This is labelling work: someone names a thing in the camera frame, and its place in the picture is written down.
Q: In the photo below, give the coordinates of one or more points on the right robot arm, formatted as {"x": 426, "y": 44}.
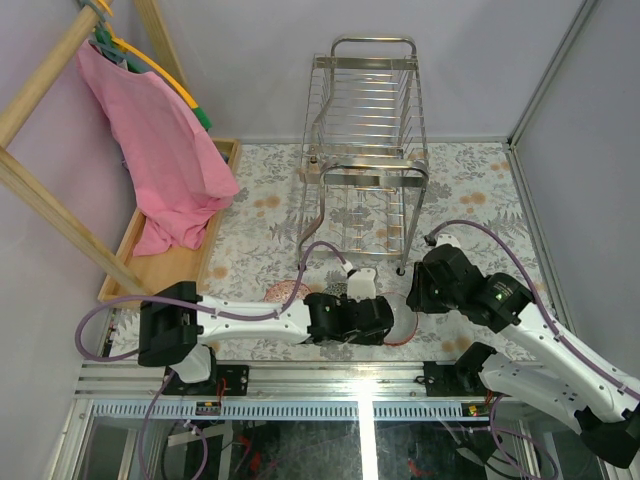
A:
{"x": 575, "y": 385}

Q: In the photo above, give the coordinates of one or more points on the pink cloth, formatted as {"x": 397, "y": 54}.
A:
{"x": 180, "y": 178}

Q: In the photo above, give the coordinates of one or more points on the wooden tray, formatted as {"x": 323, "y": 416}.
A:
{"x": 158, "y": 272}

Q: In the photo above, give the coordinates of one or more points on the aluminium corner post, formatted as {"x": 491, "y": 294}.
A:
{"x": 580, "y": 20}

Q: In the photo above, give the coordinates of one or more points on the yellow plastic hanger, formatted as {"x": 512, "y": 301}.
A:
{"x": 167, "y": 66}

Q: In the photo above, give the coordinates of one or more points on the aluminium rail frame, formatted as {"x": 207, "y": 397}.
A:
{"x": 275, "y": 388}

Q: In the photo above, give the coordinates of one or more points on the red patterned bowl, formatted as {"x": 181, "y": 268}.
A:
{"x": 281, "y": 292}

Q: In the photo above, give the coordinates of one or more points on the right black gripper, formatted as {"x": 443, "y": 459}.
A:
{"x": 417, "y": 299}

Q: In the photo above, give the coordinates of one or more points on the green plastic hanger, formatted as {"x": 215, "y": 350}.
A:
{"x": 118, "y": 51}

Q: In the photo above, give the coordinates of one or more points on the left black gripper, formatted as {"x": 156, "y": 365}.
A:
{"x": 382, "y": 318}

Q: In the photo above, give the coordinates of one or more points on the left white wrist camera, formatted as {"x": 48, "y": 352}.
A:
{"x": 361, "y": 284}

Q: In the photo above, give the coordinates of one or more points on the stainless steel dish rack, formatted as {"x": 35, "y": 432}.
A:
{"x": 364, "y": 152}

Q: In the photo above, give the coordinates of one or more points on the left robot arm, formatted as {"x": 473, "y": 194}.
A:
{"x": 178, "y": 325}

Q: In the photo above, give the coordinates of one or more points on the wooden clothes rack frame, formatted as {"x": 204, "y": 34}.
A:
{"x": 67, "y": 145}

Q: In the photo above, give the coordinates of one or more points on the blue patterned bowl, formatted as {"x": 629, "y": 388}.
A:
{"x": 336, "y": 289}

